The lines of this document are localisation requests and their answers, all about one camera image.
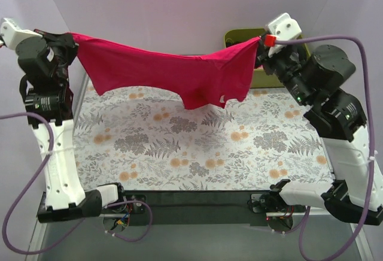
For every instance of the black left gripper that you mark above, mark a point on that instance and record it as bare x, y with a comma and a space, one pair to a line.
64, 43

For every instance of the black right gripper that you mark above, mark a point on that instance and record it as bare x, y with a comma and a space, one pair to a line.
266, 56

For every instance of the magenta t shirt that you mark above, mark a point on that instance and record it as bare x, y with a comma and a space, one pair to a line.
199, 80

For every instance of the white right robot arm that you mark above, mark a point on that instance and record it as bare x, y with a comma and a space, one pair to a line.
315, 80

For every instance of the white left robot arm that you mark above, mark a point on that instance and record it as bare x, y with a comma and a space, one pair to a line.
44, 58

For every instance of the green plastic laundry basket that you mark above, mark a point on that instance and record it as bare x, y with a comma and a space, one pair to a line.
260, 79

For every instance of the floral patterned table mat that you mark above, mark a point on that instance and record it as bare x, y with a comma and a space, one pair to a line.
145, 139

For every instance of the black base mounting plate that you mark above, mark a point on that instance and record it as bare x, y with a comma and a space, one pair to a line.
194, 210

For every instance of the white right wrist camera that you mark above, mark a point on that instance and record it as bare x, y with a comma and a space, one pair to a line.
281, 28

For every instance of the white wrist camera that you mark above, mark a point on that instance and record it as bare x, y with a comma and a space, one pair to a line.
281, 28
12, 34

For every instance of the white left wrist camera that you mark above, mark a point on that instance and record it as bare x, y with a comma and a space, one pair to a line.
12, 34

